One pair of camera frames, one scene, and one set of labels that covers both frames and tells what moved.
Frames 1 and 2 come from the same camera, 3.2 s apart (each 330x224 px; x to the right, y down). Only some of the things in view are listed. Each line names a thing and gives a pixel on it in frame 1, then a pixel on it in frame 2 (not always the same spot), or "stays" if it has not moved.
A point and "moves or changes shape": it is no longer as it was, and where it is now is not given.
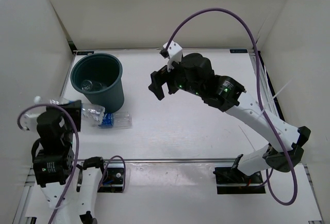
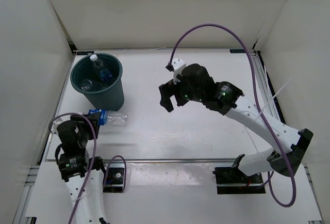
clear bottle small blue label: (93, 114) to (104, 74)
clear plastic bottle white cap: (88, 85) stays
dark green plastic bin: (99, 76) stays
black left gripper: (75, 108) to (94, 118)
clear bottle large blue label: (116, 120) moves or changes shape
